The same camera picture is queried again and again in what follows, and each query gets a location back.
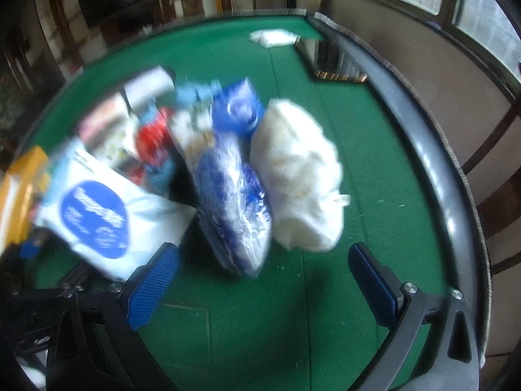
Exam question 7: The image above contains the white blue wet wipes pack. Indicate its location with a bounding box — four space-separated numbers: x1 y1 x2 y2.
35 138 196 281

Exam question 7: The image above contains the blue white tissue bag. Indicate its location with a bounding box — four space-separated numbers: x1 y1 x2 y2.
169 110 272 278

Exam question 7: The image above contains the white fluffy towel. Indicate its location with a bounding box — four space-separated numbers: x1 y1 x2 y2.
250 99 351 253

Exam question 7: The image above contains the red plastic bag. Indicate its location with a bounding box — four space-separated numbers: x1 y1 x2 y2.
134 104 175 189

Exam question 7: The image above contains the yellow cardboard box tray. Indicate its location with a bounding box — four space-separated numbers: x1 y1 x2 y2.
0 146 50 253

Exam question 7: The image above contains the pink tissue pack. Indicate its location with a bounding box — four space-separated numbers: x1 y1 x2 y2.
77 92 136 163

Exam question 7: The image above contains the white tissue pack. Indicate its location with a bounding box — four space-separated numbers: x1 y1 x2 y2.
123 65 175 110

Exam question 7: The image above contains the blue tissue pocket pack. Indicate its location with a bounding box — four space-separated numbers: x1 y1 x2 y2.
211 78 265 138

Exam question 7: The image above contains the smartphone on table edge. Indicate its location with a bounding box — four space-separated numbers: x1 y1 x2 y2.
294 37 367 83

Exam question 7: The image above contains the white folded napkin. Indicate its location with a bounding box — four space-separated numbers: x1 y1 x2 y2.
249 29 299 49

